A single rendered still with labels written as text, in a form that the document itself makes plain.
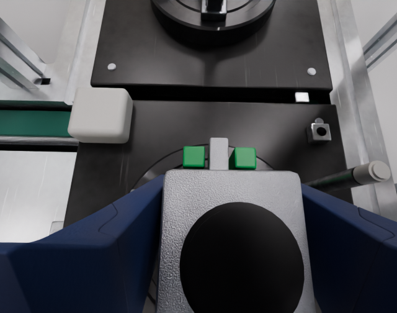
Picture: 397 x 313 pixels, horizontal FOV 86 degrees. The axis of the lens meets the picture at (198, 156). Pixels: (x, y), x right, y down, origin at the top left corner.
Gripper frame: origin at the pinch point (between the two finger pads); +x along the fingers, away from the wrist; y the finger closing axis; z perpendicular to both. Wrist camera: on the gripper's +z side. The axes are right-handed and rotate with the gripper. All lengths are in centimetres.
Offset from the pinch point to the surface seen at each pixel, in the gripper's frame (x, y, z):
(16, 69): 15.1, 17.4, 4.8
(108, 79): 16.9, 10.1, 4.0
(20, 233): 12.2, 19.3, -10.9
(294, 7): 22.9, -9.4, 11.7
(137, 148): 12.6, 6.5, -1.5
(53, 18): 38.0, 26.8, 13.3
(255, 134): 13.6, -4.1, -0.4
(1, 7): 39, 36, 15
